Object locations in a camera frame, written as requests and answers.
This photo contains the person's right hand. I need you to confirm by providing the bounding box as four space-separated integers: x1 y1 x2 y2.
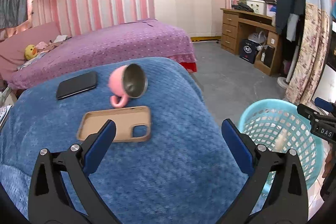
322 149 335 178

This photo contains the light blue plastic basket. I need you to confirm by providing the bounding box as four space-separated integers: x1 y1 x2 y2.
238 99 325 204

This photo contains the white standing fan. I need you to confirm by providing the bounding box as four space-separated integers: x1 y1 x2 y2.
277 45 300 89

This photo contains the floral curtain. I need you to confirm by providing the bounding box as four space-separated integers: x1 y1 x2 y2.
285 2 330 105

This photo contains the blue knitted blanket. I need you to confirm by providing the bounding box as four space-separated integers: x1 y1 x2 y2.
1 57 247 223

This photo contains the black gift bag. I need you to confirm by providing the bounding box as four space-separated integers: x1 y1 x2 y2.
239 39 259 64

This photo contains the tan phone case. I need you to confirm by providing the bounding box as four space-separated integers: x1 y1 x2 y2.
76 106 151 143

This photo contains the dotted folded bedding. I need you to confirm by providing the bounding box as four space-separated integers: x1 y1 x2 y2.
0 105 12 131

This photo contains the black smartphone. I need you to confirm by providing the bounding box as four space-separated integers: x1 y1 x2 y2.
56 71 97 100

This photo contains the wooden desk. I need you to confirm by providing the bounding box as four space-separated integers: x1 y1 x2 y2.
220 8 282 76

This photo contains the white storage box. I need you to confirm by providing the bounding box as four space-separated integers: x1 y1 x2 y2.
245 0 266 15

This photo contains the pink metal cup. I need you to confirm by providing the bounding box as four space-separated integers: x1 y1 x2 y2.
108 63 148 108

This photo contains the yellow duck plush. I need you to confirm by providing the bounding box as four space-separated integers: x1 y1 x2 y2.
24 44 38 61

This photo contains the purple dotted bed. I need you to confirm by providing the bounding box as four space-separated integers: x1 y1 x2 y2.
1 19 197 90

